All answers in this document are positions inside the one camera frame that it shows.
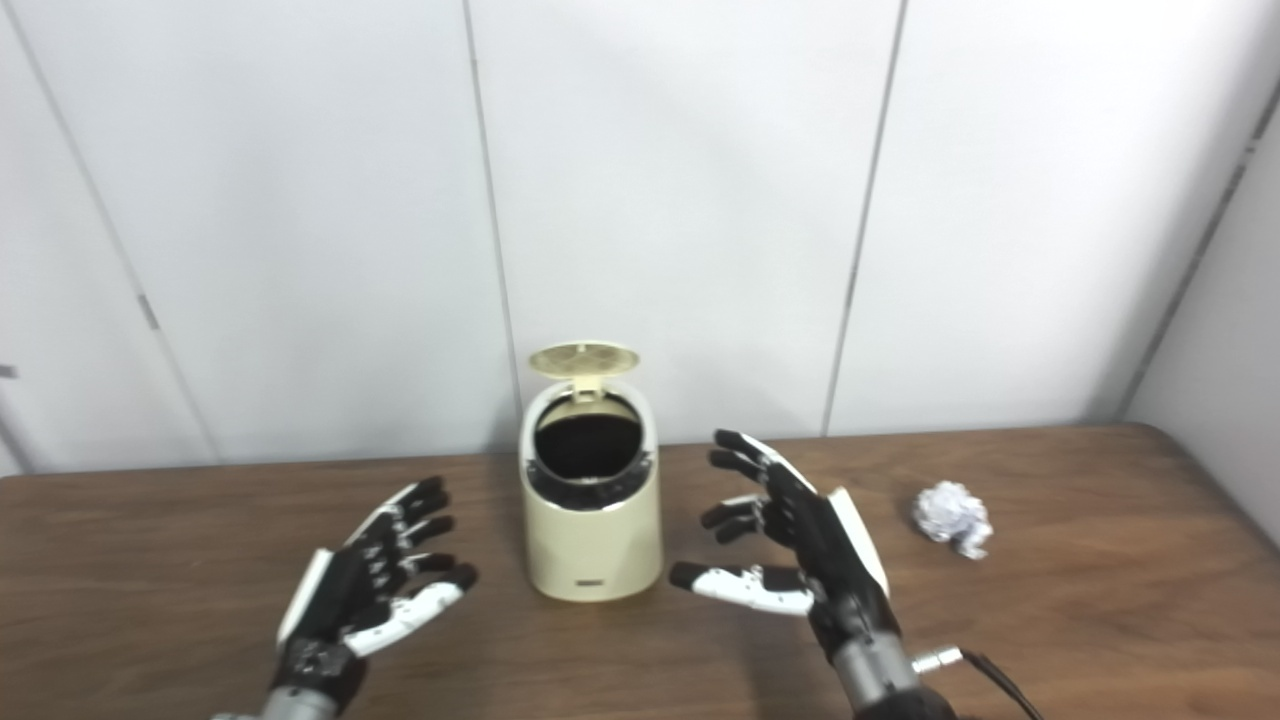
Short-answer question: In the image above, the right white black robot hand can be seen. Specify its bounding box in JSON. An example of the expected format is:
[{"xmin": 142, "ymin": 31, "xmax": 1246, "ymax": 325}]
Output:
[{"xmin": 669, "ymin": 430, "xmax": 901, "ymax": 666}]

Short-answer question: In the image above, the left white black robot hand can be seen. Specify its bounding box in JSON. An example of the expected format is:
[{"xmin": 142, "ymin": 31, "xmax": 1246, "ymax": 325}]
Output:
[{"xmin": 270, "ymin": 477, "xmax": 479, "ymax": 713}]

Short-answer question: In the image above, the white paper ball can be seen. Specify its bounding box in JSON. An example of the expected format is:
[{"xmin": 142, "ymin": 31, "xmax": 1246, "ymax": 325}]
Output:
[{"xmin": 912, "ymin": 481, "xmax": 994, "ymax": 560}]

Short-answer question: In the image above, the cream-colored round bin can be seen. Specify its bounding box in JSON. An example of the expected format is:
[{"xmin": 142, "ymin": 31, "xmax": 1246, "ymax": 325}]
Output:
[{"xmin": 518, "ymin": 375, "xmax": 664, "ymax": 603}]

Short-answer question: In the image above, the cream round bin lid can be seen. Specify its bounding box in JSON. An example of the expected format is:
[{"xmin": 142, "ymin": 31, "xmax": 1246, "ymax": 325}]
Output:
[{"xmin": 528, "ymin": 343, "xmax": 641, "ymax": 403}]

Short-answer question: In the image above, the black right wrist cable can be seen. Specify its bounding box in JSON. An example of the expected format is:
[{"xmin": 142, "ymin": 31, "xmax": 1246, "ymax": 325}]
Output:
[{"xmin": 910, "ymin": 647, "xmax": 1046, "ymax": 720}]

